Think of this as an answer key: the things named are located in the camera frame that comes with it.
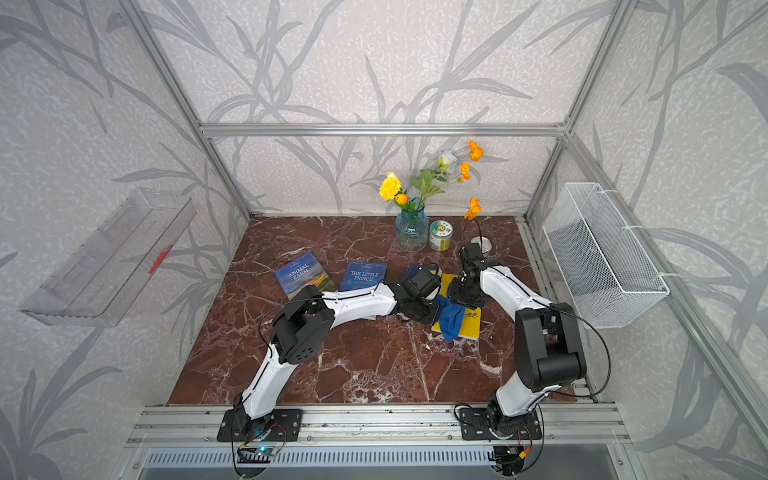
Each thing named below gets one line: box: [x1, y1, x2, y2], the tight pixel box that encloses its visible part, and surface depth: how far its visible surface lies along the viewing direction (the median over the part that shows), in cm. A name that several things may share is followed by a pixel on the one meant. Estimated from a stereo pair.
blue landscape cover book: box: [274, 251, 337, 301], surface depth 104 cm
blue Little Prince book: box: [340, 261, 388, 292], surface depth 104 cm
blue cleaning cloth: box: [436, 295, 465, 341], surface depth 88 cm
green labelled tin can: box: [429, 219, 453, 252], surface depth 108 cm
